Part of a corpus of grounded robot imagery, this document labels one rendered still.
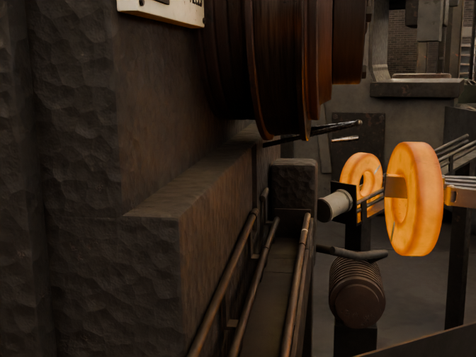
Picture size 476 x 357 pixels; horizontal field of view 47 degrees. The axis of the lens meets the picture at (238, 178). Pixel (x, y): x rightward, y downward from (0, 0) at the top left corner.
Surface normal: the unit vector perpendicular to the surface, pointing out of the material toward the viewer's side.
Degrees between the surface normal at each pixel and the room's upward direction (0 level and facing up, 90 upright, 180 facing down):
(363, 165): 90
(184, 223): 90
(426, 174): 52
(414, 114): 90
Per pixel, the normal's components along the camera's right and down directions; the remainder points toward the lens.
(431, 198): 0.00, -0.06
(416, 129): -0.41, 0.19
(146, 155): 0.98, 0.02
